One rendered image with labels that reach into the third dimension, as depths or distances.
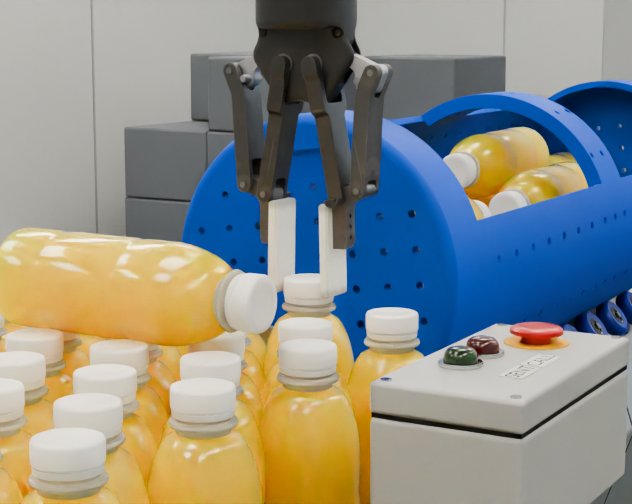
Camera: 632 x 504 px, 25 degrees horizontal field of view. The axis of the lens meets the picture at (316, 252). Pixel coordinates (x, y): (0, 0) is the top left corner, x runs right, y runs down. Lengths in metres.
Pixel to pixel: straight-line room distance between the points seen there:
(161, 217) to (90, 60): 0.86
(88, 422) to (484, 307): 0.56
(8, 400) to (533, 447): 0.31
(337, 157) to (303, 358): 0.18
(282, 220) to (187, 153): 4.18
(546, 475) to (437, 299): 0.38
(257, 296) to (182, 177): 4.37
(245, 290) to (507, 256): 0.45
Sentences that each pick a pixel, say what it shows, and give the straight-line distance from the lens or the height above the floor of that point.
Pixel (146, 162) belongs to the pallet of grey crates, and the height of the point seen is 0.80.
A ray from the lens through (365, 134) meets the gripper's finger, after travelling 1.06.
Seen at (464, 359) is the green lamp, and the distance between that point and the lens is 0.92.
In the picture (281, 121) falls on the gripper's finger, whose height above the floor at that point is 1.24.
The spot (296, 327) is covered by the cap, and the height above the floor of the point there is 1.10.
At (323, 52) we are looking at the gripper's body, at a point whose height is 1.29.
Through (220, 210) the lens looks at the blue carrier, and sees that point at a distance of 1.34.
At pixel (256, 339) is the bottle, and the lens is 1.14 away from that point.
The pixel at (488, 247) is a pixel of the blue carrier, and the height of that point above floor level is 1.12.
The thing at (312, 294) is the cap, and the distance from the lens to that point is 1.09.
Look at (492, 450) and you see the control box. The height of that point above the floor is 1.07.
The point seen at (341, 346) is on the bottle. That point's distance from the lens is 1.10.
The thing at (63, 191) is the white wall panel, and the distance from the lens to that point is 5.84.
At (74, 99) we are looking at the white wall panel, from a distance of 5.87.
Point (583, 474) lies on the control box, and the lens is 0.96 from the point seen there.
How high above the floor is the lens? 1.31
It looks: 9 degrees down
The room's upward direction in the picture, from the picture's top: straight up
